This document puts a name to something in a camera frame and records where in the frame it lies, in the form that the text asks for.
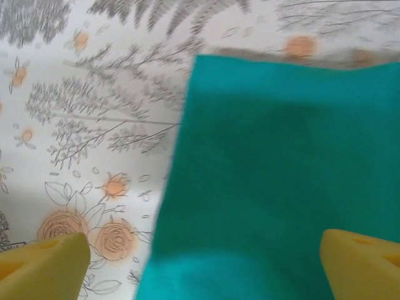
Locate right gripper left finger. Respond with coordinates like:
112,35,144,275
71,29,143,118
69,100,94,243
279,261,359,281
0,232,92,300

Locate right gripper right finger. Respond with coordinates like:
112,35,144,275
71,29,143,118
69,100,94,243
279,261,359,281
321,228,400,300

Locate teal t-shirt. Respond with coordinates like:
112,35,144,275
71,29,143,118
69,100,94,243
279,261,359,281
134,53,400,300

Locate floral tablecloth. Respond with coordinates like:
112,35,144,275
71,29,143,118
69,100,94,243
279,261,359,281
0,0,400,300

